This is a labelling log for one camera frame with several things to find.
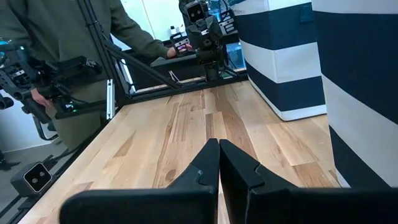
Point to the person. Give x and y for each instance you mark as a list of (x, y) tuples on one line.
[(53, 28)]

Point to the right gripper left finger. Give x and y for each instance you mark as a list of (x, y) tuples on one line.
[(140, 208)]

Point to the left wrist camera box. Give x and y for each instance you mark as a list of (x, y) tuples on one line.
[(196, 12)]

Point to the dark side desk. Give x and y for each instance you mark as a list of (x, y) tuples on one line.
[(186, 71)]

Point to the person's hand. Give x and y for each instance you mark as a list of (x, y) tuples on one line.
[(38, 98), (171, 52)]

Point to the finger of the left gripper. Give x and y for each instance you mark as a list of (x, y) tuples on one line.
[(180, 42), (227, 21)]

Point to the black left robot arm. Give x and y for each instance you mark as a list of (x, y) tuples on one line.
[(212, 71)]

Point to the blue lit monitor screen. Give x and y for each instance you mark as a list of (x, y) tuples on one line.
[(236, 56)]

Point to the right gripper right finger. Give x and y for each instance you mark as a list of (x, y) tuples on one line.
[(311, 208)]

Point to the navy white striped lettered bin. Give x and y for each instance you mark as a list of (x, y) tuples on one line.
[(280, 62)]

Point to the silver metal bracket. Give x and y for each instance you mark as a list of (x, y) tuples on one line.
[(110, 99)]

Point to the navy white striped fabric bin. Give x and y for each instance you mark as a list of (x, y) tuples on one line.
[(360, 77)]

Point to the white bottle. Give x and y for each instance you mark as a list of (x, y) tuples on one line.
[(180, 29), (173, 30)]

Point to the black table-level camera box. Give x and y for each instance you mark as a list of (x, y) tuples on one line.
[(37, 177)]

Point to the black aluminium table frame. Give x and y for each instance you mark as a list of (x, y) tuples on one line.
[(149, 95)]

